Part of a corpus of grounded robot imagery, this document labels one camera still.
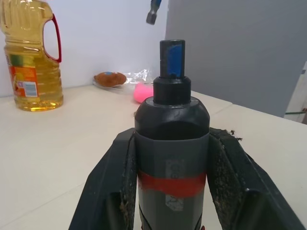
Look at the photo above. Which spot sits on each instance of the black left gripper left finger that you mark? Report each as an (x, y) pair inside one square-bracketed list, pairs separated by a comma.
[(103, 187)]

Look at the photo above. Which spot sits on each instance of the black bottle with red band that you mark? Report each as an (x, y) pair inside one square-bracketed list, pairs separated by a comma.
[(170, 148)]

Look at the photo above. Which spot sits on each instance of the silver metal screwdriver bit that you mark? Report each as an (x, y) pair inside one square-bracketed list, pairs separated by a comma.
[(152, 13)]

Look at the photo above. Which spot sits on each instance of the brown bread in plastic wrap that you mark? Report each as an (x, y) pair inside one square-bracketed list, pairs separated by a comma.
[(110, 78)]

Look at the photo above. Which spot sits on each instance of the yellow cooking oil bottle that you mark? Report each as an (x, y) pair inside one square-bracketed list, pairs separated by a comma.
[(30, 56)]

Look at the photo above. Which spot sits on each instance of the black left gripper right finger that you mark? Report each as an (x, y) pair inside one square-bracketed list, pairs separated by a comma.
[(242, 182)]

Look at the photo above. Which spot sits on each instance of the pink round toy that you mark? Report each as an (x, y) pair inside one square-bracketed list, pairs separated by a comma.
[(143, 92)]

